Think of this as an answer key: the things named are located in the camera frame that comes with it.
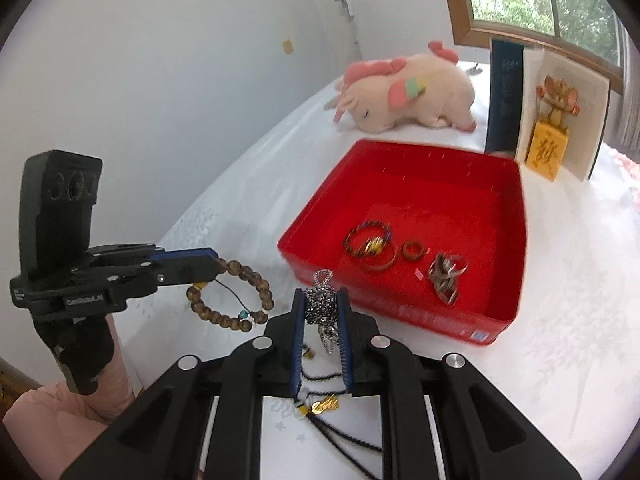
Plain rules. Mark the thin metal bangle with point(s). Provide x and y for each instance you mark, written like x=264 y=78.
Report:
x=387 y=266

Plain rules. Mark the pink blanket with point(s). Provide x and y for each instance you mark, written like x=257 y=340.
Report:
x=627 y=165

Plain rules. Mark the white patterned tablecloth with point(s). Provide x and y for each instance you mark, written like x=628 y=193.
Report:
x=550 y=360

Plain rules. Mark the open dark blue book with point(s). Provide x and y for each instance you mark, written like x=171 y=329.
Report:
x=502 y=100

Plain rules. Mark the red tin box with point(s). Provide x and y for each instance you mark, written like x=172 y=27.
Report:
x=450 y=195

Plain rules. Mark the pink plush unicorn toy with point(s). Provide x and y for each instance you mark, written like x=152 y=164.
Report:
x=415 y=85

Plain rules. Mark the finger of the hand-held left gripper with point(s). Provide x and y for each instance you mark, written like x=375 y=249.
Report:
x=185 y=272
x=185 y=255

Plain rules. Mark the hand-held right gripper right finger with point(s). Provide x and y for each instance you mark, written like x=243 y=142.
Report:
x=345 y=340

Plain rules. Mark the person's left forearm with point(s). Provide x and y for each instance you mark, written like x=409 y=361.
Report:
x=45 y=405

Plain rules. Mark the yellow wall sticker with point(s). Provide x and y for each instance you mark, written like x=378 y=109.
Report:
x=288 y=46

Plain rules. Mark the white curtain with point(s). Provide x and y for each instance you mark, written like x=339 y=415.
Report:
x=631 y=110

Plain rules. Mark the mouse figurine on yellow block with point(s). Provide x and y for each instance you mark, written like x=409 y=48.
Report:
x=545 y=150

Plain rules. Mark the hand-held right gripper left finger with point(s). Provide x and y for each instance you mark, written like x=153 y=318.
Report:
x=297 y=340

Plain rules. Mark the silver wristwatch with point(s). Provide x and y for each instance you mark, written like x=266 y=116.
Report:
x=445 y=280

